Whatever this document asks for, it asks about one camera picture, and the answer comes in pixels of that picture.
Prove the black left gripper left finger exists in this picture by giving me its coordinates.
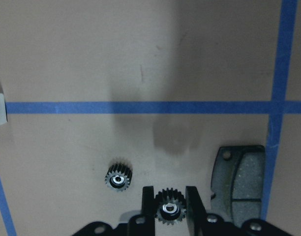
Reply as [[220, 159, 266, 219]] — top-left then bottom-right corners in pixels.
[[127, 186, 155, 236]]

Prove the black bearing gear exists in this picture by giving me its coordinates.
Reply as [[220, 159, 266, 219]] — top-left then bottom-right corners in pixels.
[[105, 162, 133, 192], [155, 188, 186, 225]]

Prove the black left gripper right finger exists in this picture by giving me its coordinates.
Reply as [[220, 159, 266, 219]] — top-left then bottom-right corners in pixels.
[[185, 186, 229, 236]]

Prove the lying black bearing gear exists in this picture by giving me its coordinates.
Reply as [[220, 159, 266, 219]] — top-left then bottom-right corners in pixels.
[[105, 162, 133, 192]]

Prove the dark grey brake pad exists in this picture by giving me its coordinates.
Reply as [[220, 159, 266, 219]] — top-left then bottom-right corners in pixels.
[[211, 145, 266, 227]]

